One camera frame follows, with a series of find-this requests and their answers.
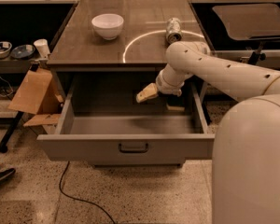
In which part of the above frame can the green and yellow sponge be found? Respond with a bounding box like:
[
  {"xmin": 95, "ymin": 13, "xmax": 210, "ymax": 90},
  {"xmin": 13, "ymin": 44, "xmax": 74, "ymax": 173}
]
[{"xmin": 166, "ymin": 95, "xmax": 185, "ymax": 112}]

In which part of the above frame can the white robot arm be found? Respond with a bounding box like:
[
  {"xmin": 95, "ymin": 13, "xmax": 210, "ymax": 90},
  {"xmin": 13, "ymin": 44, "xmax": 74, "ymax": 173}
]
[{"xmin": 136, "ymin": 42, "xmax": 280, "ymax": 224}]

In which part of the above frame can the open grey top drawer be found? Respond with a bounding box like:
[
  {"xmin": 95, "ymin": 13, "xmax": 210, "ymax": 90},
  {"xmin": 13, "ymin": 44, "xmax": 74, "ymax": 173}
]
[{"xmin": 37, "ymin": 80, "xmax": 215, "ymax": 165}]

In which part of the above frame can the grey cabinet with brown top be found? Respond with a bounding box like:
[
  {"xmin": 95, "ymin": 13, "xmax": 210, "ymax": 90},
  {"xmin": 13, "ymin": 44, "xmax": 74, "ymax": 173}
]
[{"xmin": 47, "ymin": 0, "xmax": 218, "ymax": 168}]

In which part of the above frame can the crushed drink can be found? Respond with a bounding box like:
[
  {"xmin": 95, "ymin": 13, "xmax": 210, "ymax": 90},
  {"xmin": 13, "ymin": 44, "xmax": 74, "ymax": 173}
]
[{"xmin": 166, "ymin": 18, "xmax": 182, "ymax": 44}]

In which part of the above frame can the white ceramic bowl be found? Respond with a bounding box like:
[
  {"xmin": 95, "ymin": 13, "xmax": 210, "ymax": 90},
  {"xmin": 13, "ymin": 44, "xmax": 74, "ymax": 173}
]
[{"xmin": 91, "ymin": 13, "xmax": 124, "ymax": 40}]

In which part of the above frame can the brown cardboard box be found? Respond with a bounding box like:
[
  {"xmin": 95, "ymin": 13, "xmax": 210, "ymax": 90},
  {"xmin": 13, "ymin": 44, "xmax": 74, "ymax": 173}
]
[{"xmin": 8, "ymin": 68, "xmax": 63, "ymax": 127}]

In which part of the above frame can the white paper cup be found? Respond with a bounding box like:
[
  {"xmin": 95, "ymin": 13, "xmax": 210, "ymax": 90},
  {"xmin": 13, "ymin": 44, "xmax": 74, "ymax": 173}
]
[{"xmin": 34, "ymin": 39, "xmax": 50, "ymax": 58}]

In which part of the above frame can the grey tray on stand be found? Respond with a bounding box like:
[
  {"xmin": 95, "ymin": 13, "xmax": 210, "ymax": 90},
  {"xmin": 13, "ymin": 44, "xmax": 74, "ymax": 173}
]
[{"xmin": 213, "ymin": 4, "xmax": 280, "ymax": 40}]

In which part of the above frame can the dark blue plate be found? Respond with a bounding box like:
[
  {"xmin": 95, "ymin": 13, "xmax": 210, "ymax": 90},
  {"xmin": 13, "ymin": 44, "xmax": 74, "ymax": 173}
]
[{"xmin": 10, "ymin": 45, "xmax": 35, "ymax": 60}]

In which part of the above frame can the grey left side shelf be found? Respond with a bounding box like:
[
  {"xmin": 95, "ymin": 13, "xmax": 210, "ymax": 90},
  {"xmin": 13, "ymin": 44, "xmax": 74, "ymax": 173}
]
[{"xmin": 0, "ymin": 57, "xmax": 49, "ymax": 75}]

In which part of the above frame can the blue patterned bowl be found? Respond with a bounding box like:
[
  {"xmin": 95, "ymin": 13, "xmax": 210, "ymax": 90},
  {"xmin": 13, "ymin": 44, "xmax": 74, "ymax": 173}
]
[{"xmin": 0, "ymin": 41, "xmax": 12, "ymax": 59}]

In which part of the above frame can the black tripod stand leg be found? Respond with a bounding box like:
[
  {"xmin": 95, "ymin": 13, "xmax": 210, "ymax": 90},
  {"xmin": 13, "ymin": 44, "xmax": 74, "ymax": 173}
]
[{"xmin": 0, "ymin": 111, "xmax": 23, "ymax": 153}]

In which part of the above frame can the dark sneaker shoe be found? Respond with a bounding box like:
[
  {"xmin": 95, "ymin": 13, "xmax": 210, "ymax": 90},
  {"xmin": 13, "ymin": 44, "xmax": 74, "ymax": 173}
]
[{"xmin": 0, "ymin": 156, "xmax": 17, "ymax": 189}]

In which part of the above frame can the black drawer handle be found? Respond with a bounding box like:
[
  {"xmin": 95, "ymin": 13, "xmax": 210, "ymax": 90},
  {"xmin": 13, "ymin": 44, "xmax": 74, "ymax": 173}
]
[{"xmin": 119, "ymin": 143, "xmax": 149, "ymax": 154}]

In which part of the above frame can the black floor cable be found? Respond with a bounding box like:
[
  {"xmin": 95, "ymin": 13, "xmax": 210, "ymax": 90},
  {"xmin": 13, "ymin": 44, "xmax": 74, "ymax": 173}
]
[{"xmin": 58, "ymin": 161, "xmax": 117, "ymax": 224}]

